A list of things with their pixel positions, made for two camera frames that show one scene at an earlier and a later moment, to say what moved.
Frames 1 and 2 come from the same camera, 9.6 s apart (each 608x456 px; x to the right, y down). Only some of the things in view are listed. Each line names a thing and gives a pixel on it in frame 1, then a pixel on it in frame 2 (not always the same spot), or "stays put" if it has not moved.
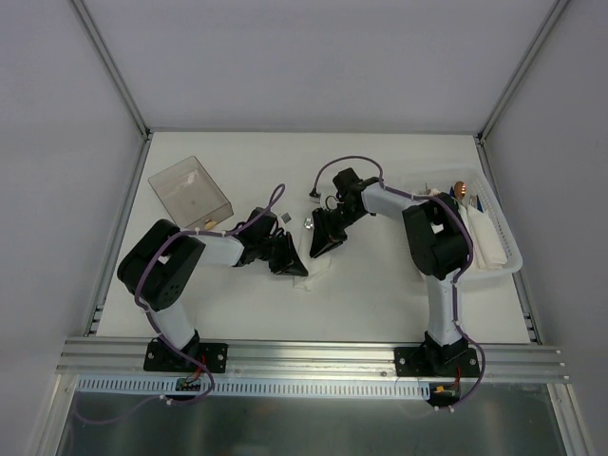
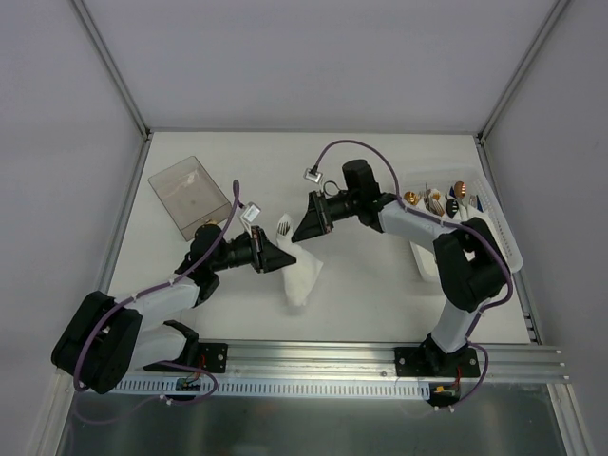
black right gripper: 328,224 to 321,212
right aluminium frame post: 522,70 stays put
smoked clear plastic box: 191,196 stays put
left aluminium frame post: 95,35 stays put
